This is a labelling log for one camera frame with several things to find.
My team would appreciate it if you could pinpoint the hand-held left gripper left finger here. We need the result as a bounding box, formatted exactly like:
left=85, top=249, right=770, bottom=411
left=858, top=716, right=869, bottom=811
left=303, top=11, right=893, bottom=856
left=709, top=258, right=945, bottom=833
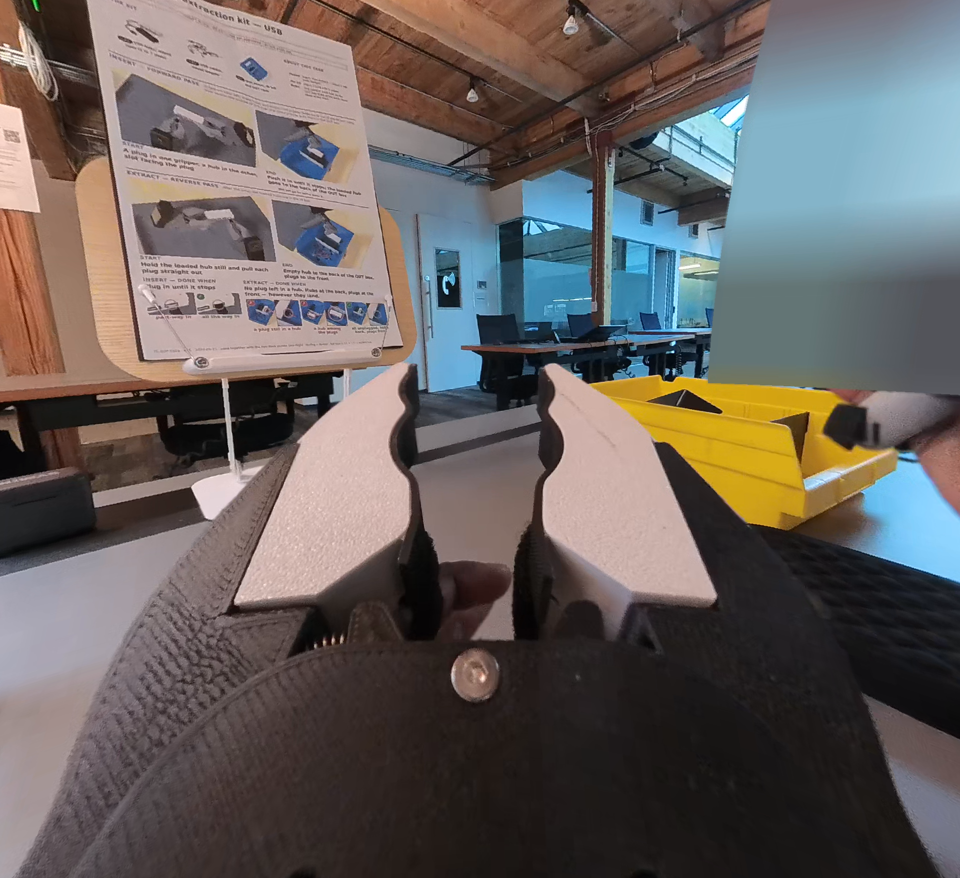
left=234, top=362, right=444, bottom=642

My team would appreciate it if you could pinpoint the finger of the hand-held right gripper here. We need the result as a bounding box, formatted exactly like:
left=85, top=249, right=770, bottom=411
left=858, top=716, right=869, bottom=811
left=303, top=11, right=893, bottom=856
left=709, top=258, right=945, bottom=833
left=822, top=389, right=942, bottom=451

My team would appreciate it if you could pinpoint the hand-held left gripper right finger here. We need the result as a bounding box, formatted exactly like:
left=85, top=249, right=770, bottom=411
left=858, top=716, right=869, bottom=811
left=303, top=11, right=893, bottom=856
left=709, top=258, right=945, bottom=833
left=512, top=364, right=719, bottom=642

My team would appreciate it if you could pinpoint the yellow plastic bin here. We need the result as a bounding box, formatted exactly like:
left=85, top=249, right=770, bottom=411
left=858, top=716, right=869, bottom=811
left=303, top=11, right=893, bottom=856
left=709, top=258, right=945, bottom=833
left=592, top=375, right=899, bottom=530

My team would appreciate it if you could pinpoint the person's right hand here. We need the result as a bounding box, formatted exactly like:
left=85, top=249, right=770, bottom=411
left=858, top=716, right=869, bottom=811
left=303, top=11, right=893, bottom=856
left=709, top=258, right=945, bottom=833
left=916, top=422, right=960, bottom=516

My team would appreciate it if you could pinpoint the person's left hand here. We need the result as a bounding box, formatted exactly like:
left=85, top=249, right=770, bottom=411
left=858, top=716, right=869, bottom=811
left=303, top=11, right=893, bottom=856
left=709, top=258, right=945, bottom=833
left=438, top=560, right=513, bottom=631

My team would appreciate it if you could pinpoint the white document stand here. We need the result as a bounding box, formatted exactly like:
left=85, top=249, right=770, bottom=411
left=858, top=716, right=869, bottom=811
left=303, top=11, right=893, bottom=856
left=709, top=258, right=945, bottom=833
left=138, top=285, right=395, bottom=520

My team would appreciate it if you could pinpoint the office desk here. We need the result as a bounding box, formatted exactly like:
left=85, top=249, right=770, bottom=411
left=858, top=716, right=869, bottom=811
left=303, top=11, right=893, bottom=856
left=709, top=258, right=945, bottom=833
left=461, top=326, right=714, bottom=406

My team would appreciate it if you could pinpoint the white door with window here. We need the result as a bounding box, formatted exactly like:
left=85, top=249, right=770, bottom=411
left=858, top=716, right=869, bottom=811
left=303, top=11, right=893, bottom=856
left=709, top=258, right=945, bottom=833
left=417, top=212, right=500, bottom=393

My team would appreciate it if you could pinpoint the brown wooden desk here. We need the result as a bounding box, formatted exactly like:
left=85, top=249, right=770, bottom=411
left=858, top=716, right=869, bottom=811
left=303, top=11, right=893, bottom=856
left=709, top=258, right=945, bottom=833
left=0, top=353, right=339, bottom=474

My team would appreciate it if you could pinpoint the dark grey case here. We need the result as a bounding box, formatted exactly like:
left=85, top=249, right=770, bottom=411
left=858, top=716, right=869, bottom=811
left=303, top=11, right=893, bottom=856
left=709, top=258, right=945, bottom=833
left=0, top=467, right=96, bottom=558

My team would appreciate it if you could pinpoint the printed instruction sheet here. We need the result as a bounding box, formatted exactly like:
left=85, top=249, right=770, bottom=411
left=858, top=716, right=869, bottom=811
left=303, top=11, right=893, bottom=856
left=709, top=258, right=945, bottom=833
left=78, top=0, right=391, bottom=361

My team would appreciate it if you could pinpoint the wooden stand board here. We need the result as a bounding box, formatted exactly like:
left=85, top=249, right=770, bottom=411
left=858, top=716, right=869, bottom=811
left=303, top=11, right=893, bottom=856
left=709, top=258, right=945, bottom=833
left=75, top=156, right=417, bottom=384

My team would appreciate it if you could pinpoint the wooden post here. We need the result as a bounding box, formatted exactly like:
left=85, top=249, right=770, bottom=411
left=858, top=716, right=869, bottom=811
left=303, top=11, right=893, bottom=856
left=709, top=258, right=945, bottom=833
left=591, top=135, right=618, bottom=327

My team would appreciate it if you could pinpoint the white wall paper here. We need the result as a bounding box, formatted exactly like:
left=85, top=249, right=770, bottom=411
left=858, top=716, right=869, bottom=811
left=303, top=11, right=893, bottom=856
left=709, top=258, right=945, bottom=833
left=0, top=104, right=42, bottom=213

